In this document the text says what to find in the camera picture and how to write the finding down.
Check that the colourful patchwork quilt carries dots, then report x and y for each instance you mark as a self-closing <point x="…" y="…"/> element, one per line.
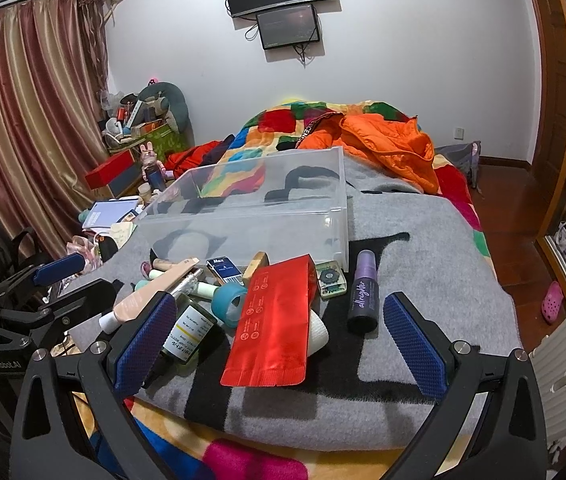
<point x="204" y="453"/>

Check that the white bandage roll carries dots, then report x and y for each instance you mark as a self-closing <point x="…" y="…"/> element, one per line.
<point x="318" y="335"/>

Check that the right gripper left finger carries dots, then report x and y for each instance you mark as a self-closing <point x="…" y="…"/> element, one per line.
<point x="49" y="439"/>

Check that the beige tube red cap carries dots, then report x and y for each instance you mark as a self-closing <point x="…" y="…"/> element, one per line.
<point x="163" y="265"/>

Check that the small wall monitor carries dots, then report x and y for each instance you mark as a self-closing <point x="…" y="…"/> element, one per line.
<point x="293" y="26"/>

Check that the blue staples box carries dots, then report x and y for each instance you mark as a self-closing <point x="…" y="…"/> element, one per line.
<point x="225" y="270"/>

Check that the blue notebook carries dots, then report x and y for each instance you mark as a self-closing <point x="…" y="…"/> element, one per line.
<point x="104" y="213"/>

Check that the red box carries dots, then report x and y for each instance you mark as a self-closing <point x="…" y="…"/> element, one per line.
<point x="109" y="170"/>

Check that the teal tape roll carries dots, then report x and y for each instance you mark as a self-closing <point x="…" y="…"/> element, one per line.
<point x="227" y="303"/>

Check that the pink bunny toy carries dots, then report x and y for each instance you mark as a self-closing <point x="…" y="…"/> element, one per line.
<point x="153" y="169"/>

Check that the orange down jacket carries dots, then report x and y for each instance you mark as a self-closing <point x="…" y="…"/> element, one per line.
<point x="401" y="149"/>

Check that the dark green labelled bottle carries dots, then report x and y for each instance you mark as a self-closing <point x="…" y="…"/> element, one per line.
<point x="192" y="325"/>

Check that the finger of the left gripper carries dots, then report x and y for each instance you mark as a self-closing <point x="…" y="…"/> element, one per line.
<point x="35" y="280"/>
<point x="71" y="309"/>

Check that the striped pink gold curtain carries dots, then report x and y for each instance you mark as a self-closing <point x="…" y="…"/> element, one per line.
<point x="53" y="70"/>

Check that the pink croc shoe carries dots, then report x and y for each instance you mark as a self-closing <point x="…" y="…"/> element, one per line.
<point x="552" y="302"/>

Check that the pale green tube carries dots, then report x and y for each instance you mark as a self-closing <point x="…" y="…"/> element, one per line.
<point x="201" y="289"/>

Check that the wooden door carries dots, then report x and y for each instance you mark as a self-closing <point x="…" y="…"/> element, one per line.
<point x="549" y="157"/>

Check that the beige cosmetic tube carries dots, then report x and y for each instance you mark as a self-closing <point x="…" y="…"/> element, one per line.
<point x="131" y="306"/>

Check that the red garment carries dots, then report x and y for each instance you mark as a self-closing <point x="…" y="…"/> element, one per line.
<point x="178" y="163"/>

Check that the red foil pouch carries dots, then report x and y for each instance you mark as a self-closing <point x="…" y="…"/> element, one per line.
<point x="270" y="345"/>

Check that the small clear case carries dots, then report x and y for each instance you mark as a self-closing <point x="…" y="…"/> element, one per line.
<point x="331" y="280"/>

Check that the green cardboard box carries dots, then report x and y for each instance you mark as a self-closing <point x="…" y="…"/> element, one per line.
<point x="165" y="140"/>

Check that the white pen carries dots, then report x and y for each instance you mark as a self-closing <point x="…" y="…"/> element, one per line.
<point x="188" y="284"/>

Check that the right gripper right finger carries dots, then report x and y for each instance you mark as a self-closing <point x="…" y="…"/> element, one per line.
<point x="509" y="439"/>

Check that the grey neck pillow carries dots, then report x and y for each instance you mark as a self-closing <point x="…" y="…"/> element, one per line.
<point x="167" y="101"/>

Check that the purple spray bottle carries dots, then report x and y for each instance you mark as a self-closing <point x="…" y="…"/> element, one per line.
<point x="363" y="312"/>

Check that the clear plastic storage bin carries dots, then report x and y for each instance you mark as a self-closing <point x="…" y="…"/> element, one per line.
<point x="287" y="205"/>

